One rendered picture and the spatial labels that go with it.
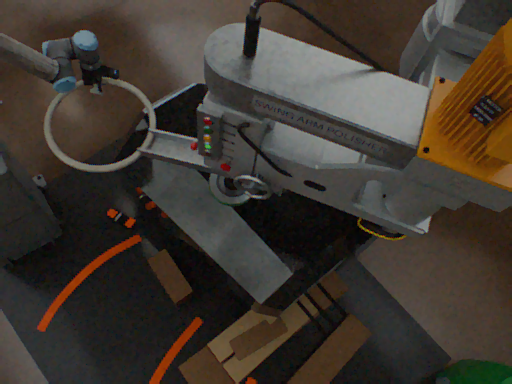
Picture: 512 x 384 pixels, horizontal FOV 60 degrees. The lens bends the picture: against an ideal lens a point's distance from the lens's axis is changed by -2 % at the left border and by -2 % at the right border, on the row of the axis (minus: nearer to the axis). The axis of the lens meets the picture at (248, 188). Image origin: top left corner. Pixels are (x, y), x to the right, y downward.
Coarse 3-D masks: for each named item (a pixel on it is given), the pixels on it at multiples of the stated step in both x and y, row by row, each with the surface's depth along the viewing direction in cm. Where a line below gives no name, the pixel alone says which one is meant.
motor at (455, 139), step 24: (504, 48) 94; (480, 72) 98; (504, 72) 94; (432, 96) 123; (456, 96) 109; (480, 96) 101; (504, 96) 96; (432, 120) 119; (456, 120) 109; (480, 120) 99; (504, 120) 97; (432, 144) 116; (456, 144) 115; (480, 144) 108; (504, 144) 96; (456, 168) 114; (480, 168) 114; (504, 168) 115
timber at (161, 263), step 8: (152, 256) 255; (160, 256) 256; (168, 256) 256; (152, 264) 253; (160, 264) 254; (168, 264) 254; (160, 272) 252; (168, 272) 252; (176, 272) 253; (160, 280) 256; (168, 280) 250; (176, 280) 251; (184, 280) 251; (168, 288) 249; (176, 288) 249; (184, 288) 249; (176, 296) 247; (184, 296) 248; (192, 296) 259; (176, 304) 250
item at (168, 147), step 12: (156, 132) 200; (156, 144) 201; (168, 144) 200; (180, 144) 199; (144, 156) 199; (156, 156) 195; (168, 156) 191; (180, 156) 196; (192, 156) 194; (192, 168) 192; (204, 168) 187; (276, 192) 175
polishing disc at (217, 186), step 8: (216, 176) 203; (224, 176) 203; (216, 184) 201; (216, 192) 200; (224, 192) 200; (232, 192) 200; (240, 192) 201; (224, 200) 198; (232, 200) 199; (240, 200) 199
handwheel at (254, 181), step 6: (258, 174) 165; (234, 180) 163; (240, 180) 162; (252, 180) 157; (258, 180) 157; (240, 186) 167; (246, 186) 163; (252, 186) 161; (258, 186) 162; (264, 186) 158; (246, 192) 169; (252, 192) 164; (270, 192) 161; (258, 198) 168; (264, 198) 166
